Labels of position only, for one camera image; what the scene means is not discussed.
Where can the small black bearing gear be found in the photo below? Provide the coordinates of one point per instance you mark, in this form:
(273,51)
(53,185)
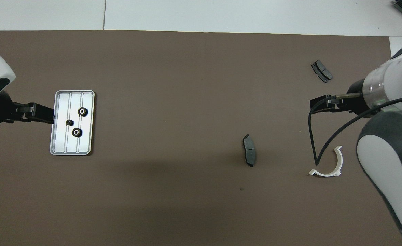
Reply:
(70,122)

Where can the silver metal tray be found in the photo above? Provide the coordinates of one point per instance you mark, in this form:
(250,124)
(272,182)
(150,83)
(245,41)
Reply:
(60,136)

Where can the short grey brake pad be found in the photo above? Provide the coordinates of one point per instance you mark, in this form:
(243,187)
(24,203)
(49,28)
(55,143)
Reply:
(323,71)

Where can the brown table mat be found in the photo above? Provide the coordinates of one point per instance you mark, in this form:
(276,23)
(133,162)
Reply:
(187,85)

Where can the long grey brake pad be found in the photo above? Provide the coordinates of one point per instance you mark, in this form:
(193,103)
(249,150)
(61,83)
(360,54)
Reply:
(250,152)

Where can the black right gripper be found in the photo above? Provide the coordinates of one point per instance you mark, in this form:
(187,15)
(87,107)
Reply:
(356,102)

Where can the large black bearing gear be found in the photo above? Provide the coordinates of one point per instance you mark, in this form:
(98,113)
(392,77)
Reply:
(79,111)
(73,132)

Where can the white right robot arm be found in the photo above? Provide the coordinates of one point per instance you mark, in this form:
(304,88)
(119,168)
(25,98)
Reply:
(378,164)

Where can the white curved plastic bracket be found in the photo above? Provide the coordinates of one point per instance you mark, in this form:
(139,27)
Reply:
(322,174)

